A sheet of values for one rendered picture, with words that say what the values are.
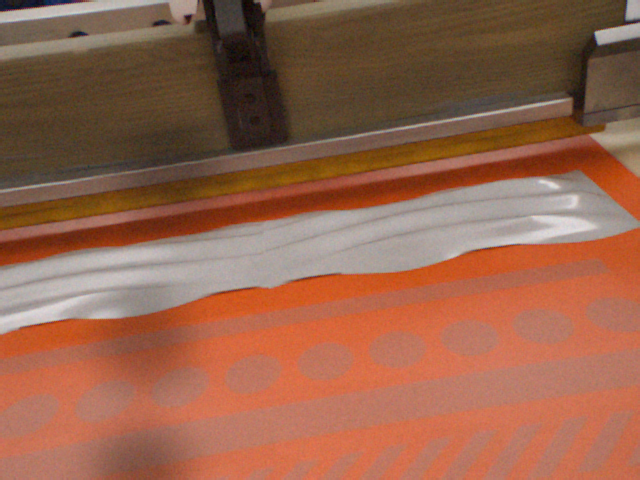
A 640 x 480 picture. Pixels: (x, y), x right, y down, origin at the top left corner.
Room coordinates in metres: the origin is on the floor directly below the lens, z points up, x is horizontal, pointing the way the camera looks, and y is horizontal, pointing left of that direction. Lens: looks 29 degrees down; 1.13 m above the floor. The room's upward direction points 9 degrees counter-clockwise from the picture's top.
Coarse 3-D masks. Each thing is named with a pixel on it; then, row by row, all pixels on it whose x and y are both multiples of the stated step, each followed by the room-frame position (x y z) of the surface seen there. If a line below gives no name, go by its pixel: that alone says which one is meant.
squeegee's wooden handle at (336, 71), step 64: (384, 0) 0.37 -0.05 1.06; (448, 0) 0.37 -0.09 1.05; (512, 0) 0.37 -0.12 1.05; (576, 0) 0.37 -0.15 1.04; (0, 64) 0.37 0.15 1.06; (64, 64) 0.36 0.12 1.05; (128, 64) 0.37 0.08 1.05; (192, 64) 0.37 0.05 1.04; (320, 64) 0.37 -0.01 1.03; (384, 64) 0.37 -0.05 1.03; (448, 64) 0.37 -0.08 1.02; (512, 64) 0.37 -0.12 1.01; (576, 64) 0.37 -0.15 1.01; (0, 128) 0.36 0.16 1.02; (64, 128) 0.36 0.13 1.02; (128, 128) 0.37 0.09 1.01; (192, 128) 0.37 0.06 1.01; (320, 128) 0.37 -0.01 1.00
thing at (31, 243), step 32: (256, 192) 0.39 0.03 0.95; (64, 224) 0.38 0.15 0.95; (96, 224) 0.38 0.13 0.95; (128, 224) 0.37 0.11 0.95; (160, 224) 0.36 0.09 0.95; (192, 224) 0.36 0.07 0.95; (224, 224) 0.35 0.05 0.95; (0, 256) 0.35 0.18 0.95; (32, 256) 0.35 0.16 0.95; (256, 288) 0.28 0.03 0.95; (64, 320) 0.28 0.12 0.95; (96, 320) 0.27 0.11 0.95; (128, 320) 0.27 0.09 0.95; (160, 320) 0.26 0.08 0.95; (0, 352) 0.26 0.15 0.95
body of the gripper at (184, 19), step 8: (176, 0) 0.33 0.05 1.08; (184, 0) 0.33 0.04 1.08; (192, 0) 0.33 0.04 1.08; (256, 0) 0.33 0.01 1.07; (264, 0) 0.33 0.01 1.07; (176, 8) 0.33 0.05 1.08; (184, 8) 0.33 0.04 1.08; (192, 8) 0.33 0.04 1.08; (264, 8) 0.34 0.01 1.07; (176, 16) 0.33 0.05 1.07; (184, 16) 0.34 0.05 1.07; (184, 24) 0.34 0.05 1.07
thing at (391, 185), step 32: (448, 160) 0.39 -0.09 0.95; (480, 160) 0.38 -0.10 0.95; (512, 160) 0.38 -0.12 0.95; (544, 160) 0.37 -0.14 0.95; (576, 160) 0.36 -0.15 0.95; (608, 160) 0.35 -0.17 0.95; (288, 192) 0.38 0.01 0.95; (320, 192) 0.37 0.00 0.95; (352, 192) 0.37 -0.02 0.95; (384, 192) 0.36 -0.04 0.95; (416, 192) 0.35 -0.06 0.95; (608, 192) 0.32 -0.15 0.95; (480, 256) 0.27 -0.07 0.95; (512, 256) 0.27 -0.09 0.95; (544, 256) 0.27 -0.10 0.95; (608, 256) 0.26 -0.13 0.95; (288, 288) 0.27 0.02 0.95; (320, 288) 0.27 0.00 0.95; (352, 288) 0.26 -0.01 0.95
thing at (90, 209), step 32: (544, 128) 0.38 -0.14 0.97; (576, 128) 0.38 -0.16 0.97; (352, 160) 0.38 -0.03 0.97; (384, 160) 0.38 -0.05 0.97; (416, 160) 0.38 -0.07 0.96; (160, 192) 0.38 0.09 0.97; (192, 192) 0.38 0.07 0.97; (224, 192) 0.38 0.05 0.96; (0, 224) 0.37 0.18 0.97; (32, 224) 0.38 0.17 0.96
